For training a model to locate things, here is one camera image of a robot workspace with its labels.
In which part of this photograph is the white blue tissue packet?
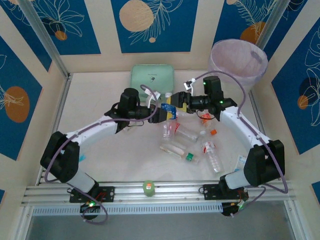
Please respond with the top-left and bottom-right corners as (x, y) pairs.
(233, 154), (249, 173)

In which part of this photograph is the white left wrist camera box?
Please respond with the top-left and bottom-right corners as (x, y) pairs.
(144, 89), (161, 109)

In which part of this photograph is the small clear crushed bottle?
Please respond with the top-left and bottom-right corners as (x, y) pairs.
(161, 121), (176, 141)

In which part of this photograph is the translucent plastic bin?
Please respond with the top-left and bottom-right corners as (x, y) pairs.
(208, 38), (269, 93)

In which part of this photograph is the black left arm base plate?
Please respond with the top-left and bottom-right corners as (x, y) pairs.
(69, 186), (116, 204)

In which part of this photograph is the aluminium side rail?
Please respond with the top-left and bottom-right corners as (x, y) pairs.
(36, 73), (73, 186)
(249, 89), (266, 135)

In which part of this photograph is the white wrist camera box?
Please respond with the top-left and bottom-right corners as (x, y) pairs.
(183, 78), (196, 90)
(144, 89), (161, 109)

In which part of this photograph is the bottle green cap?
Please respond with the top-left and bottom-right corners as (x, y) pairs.
(159, 143), (201, 165)

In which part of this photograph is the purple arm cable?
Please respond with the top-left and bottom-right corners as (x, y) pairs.
(194, 70), (289, 216)
(44, 84), (159, 226)

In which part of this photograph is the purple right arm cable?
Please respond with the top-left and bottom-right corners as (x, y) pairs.
(194, 70), (289, 216)

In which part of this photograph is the mint green zip pouch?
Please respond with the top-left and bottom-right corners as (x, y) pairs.
(130, 64), (176, 101)

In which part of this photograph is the clear bottle barcode label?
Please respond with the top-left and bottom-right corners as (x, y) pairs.
(174, 122), (200, 144)

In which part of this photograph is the orange label plastic bottle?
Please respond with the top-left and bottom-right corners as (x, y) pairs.
(199, 112), (214, 125)

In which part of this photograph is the white slotted cable duct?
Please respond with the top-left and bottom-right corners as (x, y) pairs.
(31, 201), (224, 217)

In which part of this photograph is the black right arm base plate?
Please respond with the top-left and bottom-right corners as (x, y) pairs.
(202, 184), (249, 201)

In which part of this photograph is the aluminium corner post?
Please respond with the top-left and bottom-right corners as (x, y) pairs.
(18, 0), (72, 79)
(254, 0), (291, 51)

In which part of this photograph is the black controller box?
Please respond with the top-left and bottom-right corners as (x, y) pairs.
(79, 201), (100, 221)
(221, 201), (247, 218)

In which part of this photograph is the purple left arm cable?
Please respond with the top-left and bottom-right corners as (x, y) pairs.
(44, 84), (159, 226)

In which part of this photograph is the green rounded device orange mark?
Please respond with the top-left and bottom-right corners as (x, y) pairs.
(142, 179), (156, 198)

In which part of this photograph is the blue label plastic bottle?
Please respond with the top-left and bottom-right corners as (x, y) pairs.
(159, 102), (188, 122)

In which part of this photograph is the white cap red label bottle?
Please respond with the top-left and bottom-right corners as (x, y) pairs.
(199, 129), (225, 175)

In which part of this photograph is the aluminium frame rail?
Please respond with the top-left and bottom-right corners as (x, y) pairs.
(21, 181), (293, 207)

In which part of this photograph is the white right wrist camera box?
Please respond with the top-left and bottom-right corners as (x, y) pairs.
(183, 78), (196, 90)

